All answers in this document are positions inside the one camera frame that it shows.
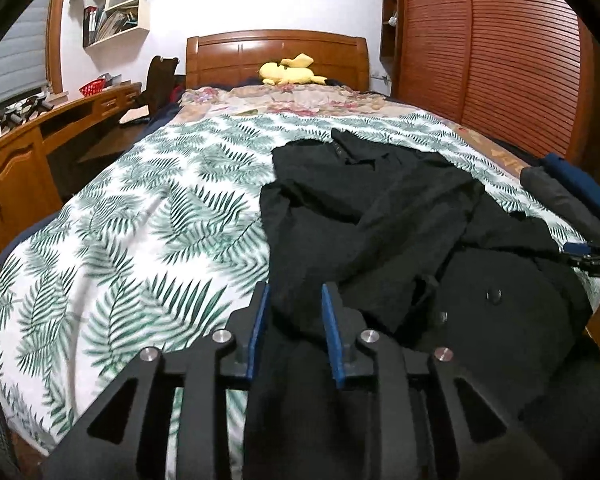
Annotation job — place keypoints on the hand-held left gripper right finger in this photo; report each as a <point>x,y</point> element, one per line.
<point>332,340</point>

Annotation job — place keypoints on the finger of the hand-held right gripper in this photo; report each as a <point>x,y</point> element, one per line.
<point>577,248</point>

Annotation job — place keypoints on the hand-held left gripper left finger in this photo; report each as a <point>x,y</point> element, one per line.
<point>257,330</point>

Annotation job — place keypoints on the black button coat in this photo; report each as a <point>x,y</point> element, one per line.
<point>380,220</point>

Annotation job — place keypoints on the folded grey cloth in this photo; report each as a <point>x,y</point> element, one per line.
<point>565,205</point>

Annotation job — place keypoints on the folded navy cloth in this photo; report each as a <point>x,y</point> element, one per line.
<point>580,185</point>

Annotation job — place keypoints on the leaf-print blanket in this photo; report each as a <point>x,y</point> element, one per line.
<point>130,240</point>

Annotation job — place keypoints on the louvered wooden wardrobe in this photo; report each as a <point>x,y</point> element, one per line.
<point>505,50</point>

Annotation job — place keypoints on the floral quilt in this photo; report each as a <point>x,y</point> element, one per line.
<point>305,102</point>

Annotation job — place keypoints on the yellow plush toy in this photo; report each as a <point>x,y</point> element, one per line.
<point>285,75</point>

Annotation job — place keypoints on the dark wooden chair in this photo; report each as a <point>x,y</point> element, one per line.
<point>160,75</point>

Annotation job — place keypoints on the wooden headboard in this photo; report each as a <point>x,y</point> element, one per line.
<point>220,57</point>

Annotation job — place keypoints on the wooden desk with cabinets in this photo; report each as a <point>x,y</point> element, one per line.
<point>15,170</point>

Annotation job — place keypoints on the red basket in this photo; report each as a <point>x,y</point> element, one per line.
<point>92,88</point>

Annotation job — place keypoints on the black desk gadget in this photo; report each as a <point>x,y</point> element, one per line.
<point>10,117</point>
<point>37,105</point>

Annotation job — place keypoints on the stack of books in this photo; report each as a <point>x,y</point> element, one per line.
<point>117,22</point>

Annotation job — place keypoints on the black binder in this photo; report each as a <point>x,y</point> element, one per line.
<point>89,27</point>

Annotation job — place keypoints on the grey window blind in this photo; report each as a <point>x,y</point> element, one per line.
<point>10,60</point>

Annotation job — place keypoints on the white wall shelf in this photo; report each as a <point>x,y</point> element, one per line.
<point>130,35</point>

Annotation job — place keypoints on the wooden window frame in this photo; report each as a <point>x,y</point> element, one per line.
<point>55,35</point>

